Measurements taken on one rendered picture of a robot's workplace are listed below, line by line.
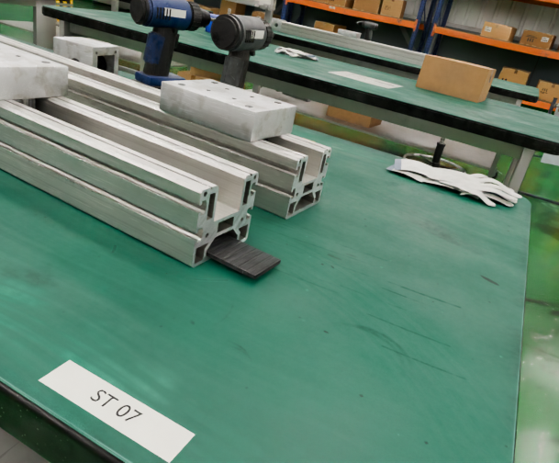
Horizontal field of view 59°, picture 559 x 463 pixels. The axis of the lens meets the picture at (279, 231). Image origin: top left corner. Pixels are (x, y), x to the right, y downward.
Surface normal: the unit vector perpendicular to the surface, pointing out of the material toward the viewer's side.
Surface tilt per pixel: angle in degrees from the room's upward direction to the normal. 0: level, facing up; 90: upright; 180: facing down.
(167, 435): 0
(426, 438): 0
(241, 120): 90
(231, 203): 90
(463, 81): 89
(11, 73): 90
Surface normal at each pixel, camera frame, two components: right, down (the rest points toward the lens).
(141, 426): 0.18, -0.89
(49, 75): 0.84, 0.36
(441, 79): -0.53, 0.25
